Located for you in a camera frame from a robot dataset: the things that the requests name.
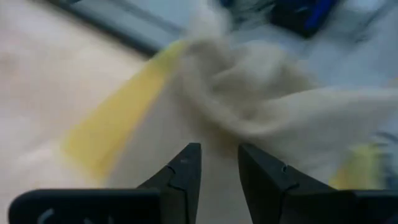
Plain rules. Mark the black aluminium table frame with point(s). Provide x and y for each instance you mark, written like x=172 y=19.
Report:
x=130 y=40

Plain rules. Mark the khaki baseball cap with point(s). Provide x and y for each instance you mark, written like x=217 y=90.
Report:
x=264 y=93

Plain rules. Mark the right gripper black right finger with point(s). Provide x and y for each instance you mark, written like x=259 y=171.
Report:
x=264 y=180

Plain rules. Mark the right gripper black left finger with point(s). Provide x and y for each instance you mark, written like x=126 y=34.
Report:
x=183 y=177

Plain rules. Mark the yellow plastic bin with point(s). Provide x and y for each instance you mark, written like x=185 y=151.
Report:
x=118 y=124

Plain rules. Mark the blue storage bin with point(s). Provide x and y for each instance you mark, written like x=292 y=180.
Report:
x=304 y=15

